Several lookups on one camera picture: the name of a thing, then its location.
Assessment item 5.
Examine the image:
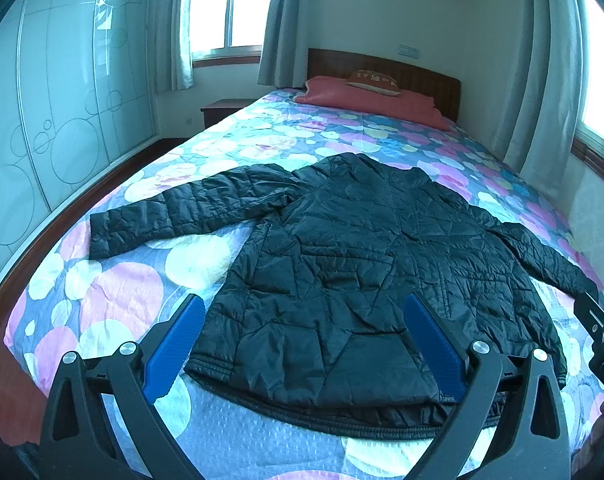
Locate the colourful circle-pattern bedspread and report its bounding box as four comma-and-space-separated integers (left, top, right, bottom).
3, 91, 586, 479

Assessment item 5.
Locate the red pillow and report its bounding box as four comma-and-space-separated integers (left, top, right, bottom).
293, 76, 449, 131

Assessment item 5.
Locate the dark wooden nightstand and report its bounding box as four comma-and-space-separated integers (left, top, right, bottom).
201, 99, 254, 129

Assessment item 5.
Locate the white wall socket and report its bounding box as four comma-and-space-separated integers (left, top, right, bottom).
397, 44, 421, 60

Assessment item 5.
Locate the grey curtain right wall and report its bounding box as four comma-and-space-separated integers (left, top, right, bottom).
493, 0, 585, 200

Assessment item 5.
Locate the person's right hand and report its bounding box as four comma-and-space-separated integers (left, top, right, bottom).
571, 402, 604, 474

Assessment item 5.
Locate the grey curtain beside headboard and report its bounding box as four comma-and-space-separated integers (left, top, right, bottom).
257, 0, 305, 88

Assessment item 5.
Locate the black quilted puffer jacket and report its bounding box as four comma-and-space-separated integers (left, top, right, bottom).
89, 153, 597, 440

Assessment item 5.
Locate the white glass wardrobe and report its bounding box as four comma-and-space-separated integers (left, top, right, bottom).
0, 0, 155, 278

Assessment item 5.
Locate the small embroidered cushion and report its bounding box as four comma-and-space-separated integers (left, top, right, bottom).
346, 70, 401, 96

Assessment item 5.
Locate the grey curtain left of window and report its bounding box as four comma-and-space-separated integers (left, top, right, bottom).
152, 0, 193, 93

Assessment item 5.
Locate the window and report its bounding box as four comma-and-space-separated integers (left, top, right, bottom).
578, 0, 604, 179
190, 0, 270, 67

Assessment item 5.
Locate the left window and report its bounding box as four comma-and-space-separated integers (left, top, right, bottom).
190, 0, 270, 67

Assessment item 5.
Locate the dark wooden headboard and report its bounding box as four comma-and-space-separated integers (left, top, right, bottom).
307, 48, 462, 122

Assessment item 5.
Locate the right window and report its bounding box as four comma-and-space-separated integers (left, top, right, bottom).
578, 0, 604, 179

